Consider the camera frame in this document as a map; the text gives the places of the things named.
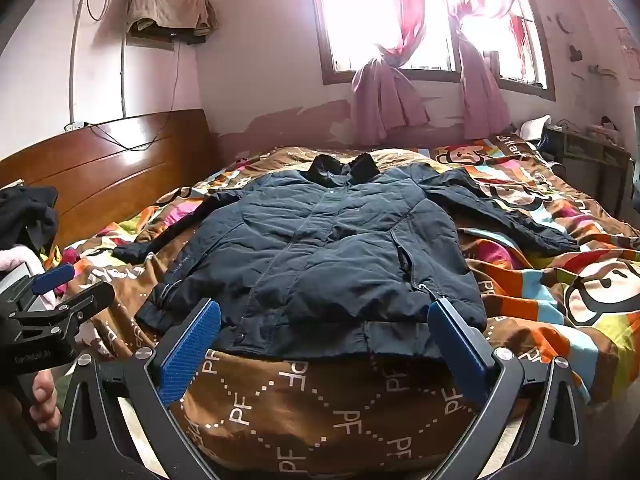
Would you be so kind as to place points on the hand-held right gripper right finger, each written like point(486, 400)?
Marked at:
point(457, 355)

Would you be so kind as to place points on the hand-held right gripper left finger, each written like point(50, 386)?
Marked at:
point(190, 350)

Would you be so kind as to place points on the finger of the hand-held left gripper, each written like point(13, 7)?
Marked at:
point(52, 280)
point(70, 307)

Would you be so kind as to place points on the dark navy padded jacket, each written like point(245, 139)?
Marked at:
point(310, 260)

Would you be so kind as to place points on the black clothes pile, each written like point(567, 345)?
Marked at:
point(25, 215)

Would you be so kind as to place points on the person's left hand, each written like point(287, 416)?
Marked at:
point(45, 400)

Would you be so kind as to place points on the pale pink cloth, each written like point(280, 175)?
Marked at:
point(15, 256)

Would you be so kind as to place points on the wooden bed headboard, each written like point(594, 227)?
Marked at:
point(125, 175)

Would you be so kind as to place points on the colourful cartoon printed blanket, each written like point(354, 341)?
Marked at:
point(325, 410)

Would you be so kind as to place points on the white power strip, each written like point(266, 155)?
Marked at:
point(75, 126)

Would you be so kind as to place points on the dark bedside desk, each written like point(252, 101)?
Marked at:
point(590, 165)

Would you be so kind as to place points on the white cloth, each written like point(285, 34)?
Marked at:
point(535, 127)

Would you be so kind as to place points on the pink curtain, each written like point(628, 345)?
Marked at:
point(480, 95)
point(385, 100)

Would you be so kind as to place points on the brown quilted cloth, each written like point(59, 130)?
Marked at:
point(165, 5)

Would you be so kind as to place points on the wooden framed window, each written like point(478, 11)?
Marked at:
point(350, 20)

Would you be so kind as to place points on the white wall conduit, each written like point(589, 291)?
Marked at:
point(75, 50)

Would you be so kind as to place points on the dark wall shelf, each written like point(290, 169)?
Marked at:
point(150, 40)

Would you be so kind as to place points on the heart-shaped wall sticker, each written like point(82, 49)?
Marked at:
point(576, 52)

